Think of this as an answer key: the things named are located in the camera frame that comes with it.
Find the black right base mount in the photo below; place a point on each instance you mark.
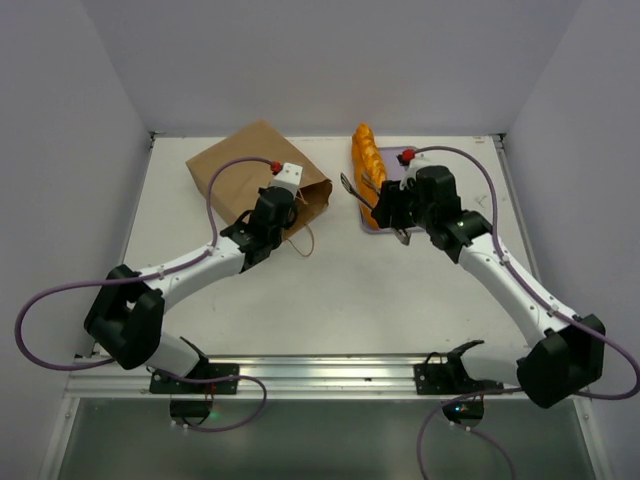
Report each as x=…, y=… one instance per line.
x=444, y=374

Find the metal kitchen tongs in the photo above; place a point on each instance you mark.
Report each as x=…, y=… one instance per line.
x=402, y=235

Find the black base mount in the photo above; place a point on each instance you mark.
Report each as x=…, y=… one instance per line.
x=444, y=374
x=191, y=404

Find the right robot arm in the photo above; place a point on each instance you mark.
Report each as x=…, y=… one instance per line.
x=564, y=355

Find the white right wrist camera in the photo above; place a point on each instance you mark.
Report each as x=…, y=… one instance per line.
x=412, y=162

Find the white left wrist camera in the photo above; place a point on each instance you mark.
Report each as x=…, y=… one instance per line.
x=287, y=176

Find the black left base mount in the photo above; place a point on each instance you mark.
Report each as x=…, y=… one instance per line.
x=191, y=404

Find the orange fake bread loaf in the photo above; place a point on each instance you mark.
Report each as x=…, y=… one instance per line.
x=366, y=154

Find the brown paper bag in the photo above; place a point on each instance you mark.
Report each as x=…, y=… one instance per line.
x=230, y=173

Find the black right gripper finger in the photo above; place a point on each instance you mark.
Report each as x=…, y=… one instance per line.
x=385, y=218
x=391, y=193

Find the orange fake baguette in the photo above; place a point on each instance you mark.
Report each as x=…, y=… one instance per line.
x=360, y=185

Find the aluminium mounting rail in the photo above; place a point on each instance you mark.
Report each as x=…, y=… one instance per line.
x=285, y=377

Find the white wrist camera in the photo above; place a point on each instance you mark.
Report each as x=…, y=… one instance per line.
x=287, y=176
x=412, y=162

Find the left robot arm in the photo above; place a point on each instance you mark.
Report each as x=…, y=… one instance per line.
x=127, y=315

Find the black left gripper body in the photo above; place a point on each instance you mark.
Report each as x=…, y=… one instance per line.
x=283, y=226

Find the lilac plastic tray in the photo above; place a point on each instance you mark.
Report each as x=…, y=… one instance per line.
x=394, y=172

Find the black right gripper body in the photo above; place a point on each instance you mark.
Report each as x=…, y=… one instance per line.
x=388, y=206

